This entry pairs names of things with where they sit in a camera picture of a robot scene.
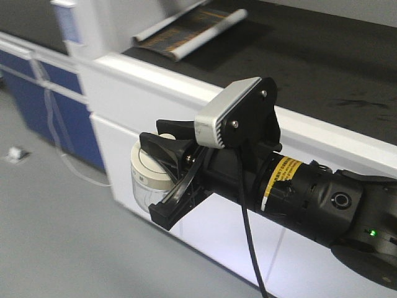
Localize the clear plastic hose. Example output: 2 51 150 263
30 55 112 187

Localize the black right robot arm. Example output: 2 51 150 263
140 117 396 289

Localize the floor power outlet box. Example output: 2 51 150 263
4 147 30 164

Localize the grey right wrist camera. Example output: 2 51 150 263
194 77 280 149

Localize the blue lab cabinet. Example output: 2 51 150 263
1 41 104 169

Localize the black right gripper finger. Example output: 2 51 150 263
140 132 205 230
156 119 196 142

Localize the glass jar with white lid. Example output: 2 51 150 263
130 140 175 214

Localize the rolled dark poster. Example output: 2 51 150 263
132 1 248 62

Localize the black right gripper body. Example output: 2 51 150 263
173 139 273 217

